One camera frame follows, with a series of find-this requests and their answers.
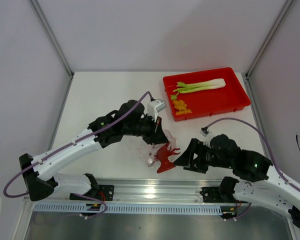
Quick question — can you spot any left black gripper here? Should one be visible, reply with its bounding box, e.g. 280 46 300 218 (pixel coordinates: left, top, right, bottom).
123 113 168 146

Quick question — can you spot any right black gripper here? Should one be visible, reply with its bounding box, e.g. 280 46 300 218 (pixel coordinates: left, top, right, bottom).
173 138 233 174

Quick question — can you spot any red toy lobster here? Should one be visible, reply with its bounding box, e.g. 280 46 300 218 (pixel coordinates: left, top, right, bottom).
154 142 180 174

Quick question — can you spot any clear pink-dotted zip bag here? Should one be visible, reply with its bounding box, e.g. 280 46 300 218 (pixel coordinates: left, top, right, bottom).
126 130 178 168

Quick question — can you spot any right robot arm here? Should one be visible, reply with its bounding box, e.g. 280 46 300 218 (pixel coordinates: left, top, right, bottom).
174 134 300 229

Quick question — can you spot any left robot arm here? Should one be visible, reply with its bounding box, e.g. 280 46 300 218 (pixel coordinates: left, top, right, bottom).
19 99 168 202

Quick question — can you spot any yellow pasta pile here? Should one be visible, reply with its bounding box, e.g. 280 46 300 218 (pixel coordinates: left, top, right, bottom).
172 99 192 115

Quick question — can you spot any red plastic tray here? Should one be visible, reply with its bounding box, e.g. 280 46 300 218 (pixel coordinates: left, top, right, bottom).
163 67 251 122

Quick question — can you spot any green white celery stalk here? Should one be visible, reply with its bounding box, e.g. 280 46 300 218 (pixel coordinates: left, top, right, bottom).
170 78 226 100

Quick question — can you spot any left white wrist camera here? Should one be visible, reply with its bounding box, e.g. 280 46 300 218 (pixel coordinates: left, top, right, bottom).
147 99 166 121

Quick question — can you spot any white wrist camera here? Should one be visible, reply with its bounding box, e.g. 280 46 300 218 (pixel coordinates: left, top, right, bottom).
200 126 214 141
147 99 166 121

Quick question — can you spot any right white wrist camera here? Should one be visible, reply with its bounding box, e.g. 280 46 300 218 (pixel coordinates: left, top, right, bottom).
200 126 214 141

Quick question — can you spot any white slotted cable duct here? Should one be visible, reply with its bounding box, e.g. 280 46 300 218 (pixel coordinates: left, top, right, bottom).
33 202 238 216

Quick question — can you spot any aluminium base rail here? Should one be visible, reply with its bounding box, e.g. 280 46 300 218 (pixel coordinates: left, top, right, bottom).
23 178 295 206

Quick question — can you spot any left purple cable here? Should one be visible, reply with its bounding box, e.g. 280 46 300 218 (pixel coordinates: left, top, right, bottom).
2 91 156 221

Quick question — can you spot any right aluminium frame post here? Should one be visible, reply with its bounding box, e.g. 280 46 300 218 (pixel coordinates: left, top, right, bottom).
245 0 297 78

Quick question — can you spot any aluminium frame post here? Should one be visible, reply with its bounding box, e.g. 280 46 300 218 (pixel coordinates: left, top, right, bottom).
245 0 297 78
28 0 74 78

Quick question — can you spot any left aluminium frame post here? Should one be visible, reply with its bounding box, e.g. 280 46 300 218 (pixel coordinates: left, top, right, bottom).
28 0 74 78

